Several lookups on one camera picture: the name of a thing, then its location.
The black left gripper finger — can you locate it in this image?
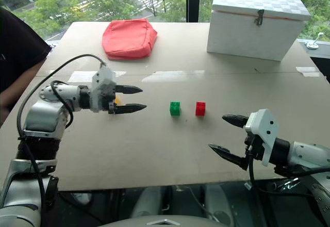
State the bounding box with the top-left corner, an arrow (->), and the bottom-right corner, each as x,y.
113,103 -> 147,115
114,84 -> 143,95

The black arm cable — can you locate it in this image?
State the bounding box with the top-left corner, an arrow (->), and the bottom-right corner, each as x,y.
16,54 -> 108,227
246,136 -> 330,199

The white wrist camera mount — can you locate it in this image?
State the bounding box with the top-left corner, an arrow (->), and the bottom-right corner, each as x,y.
244,108 -> 280,167
90,66 -> 117,114

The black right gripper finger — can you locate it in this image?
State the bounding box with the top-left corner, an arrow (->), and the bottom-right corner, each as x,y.
222,113 -> 249,129
208,143 -> 245,170

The white wooden box with latch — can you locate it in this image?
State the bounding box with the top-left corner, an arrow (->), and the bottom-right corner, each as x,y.
206,0 -> 312,62

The black window frame post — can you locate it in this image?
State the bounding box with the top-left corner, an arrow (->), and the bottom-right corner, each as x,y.
186,0 -> 200,23

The red toy brick cube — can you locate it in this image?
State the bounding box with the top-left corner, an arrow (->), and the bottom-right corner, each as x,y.
195,101 -> 207,117

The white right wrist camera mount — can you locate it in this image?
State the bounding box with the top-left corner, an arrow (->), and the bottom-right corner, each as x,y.
244,108 -> 280,167

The small white lamp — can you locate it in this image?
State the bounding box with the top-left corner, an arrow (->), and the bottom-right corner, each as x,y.
305,31 -> 325,50

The red fabric pouch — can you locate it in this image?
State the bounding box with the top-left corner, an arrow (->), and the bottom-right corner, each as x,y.
101,18 -> 158,61

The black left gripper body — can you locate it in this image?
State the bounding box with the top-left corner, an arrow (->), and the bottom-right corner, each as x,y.
101,82 -> 117,115

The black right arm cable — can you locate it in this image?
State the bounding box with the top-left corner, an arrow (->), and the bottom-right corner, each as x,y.
246,136 -> 330,199

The green toy brick cube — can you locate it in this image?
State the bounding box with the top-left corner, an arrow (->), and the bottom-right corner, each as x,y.
169,101 -> 182,117

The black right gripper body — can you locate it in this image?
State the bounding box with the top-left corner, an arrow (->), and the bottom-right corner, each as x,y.
240,133 -> 266,171

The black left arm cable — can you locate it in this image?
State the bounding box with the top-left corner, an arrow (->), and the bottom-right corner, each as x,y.
16,54 -> 108,227

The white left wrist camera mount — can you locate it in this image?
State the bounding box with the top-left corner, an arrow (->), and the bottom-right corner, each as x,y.
90,66 -> 117,114

